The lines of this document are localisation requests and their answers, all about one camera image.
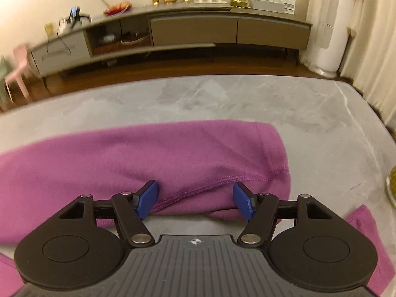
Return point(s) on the grey desk organizer box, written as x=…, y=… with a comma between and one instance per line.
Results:
x=266, y=3

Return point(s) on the yellow jar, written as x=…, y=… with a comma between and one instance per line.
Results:
x=391, y=185

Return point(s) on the white cylindrical air purifier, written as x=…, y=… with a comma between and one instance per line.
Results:
x=331, y=37

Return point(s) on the pink plastic chair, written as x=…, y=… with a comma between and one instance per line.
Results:
x=20, y=65

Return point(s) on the purple pants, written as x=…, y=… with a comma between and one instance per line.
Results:
x=154, y=154

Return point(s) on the grey long media cabinet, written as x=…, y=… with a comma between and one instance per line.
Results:
x=191, y=31

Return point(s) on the small white gadget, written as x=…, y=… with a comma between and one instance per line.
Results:
x=63, y=24

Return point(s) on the cream curtain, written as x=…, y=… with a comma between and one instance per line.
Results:
x=374, y=52

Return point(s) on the green plastic chair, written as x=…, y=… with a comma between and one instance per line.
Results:
x=2, y=80

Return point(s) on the grey shelf item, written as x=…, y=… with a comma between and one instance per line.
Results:
x=108, y=38

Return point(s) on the yellow cup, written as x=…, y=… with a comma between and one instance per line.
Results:
x=49, y=29

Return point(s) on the grey cup tray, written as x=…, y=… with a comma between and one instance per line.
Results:
x=213, y=3

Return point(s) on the white printed leaflet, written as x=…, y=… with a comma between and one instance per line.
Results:
x=289, y=3

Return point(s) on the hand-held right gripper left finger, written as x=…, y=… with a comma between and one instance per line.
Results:
x=148, y=199

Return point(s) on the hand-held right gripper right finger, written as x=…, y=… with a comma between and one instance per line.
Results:
x=243, y=201

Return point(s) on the golden tissue box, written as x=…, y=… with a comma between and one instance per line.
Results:
x=239, y=1

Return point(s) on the red fruit plate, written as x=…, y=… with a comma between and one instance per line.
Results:
x=117, y=8

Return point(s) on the small toy robot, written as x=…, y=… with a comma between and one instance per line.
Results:
x=75, y=15

